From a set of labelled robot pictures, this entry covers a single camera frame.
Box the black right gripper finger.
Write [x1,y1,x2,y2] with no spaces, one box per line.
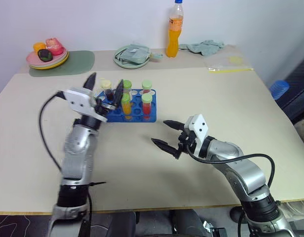
[151,138,180,158]
[163,119,187,133]

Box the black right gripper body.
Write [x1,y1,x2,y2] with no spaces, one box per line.
[175,128,199,160]

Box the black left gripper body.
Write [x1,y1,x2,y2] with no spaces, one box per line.
[93,96,117,117]

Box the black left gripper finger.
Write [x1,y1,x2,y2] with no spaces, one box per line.
[112,79,125,111]
[82,72,97,97]

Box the yellow-capped dark red test tube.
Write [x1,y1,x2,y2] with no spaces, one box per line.
[99,78,115,100]

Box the green-capped orange liquid test tube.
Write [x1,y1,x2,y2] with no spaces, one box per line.
[120,93,133,116]

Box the green-capped red liquid test tube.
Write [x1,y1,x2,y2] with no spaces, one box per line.
[141,93,153,117]
[142,79,152,94]

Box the blue test tube rack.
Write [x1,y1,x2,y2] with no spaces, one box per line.
[95,89,157,123]

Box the green placemat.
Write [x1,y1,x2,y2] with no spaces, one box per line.
[28,50,96,78]

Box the pale green round plate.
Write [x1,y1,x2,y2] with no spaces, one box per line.
[113,45,151,70]

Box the yellow plate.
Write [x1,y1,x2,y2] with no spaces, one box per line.
[28,52,70,71]

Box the pale green plate in stack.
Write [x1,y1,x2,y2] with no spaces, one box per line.
[28,50,69,68]

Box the grey-green folded pouch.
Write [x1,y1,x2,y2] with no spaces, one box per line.
[116,43,152,65]

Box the pink toy peach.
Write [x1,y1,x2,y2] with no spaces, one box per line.
[45,37,64,56]

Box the dark purple toy fruit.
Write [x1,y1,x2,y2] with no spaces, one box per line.
[38,49,54,62]

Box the orange toy fruit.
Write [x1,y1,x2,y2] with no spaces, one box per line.
[33,42,47,53]

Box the pink plate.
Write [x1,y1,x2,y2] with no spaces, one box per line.
[26,46,68,66]

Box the dark rounded shape under table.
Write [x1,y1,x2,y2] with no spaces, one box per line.
[92,211,138,237]
[169,208,210,237]

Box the orange soda bottle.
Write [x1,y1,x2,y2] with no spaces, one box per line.
[165,0,185,58]

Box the clear yellow-strip plastic bag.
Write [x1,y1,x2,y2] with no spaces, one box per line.
[207,56,254,74]

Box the green crumpled cloth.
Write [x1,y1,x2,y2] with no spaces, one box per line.
[179,39,226,57]

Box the black round base under table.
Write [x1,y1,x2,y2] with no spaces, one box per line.
[229,206,247,224]

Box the blue ribbed cup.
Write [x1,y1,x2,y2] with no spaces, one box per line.
[268,79,291,101]

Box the black textured bag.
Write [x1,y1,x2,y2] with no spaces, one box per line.
[275,52,304,125]

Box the black patterned floor mat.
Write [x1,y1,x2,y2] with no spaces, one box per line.
[0,214,54,237]

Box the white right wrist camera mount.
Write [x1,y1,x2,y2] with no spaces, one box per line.
[185,114,209,158]

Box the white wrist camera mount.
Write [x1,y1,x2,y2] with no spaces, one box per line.
[64,86,108,122]
[185,114,209,158]

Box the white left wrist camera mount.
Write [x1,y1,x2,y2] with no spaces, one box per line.
[64,86,108,122]

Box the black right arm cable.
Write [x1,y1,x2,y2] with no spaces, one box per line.
[187,145,276,188]

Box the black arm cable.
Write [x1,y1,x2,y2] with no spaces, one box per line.
[38,90,67,173]
[187,145,276,188]

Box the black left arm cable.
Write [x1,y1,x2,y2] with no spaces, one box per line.
[38,90,67,173]

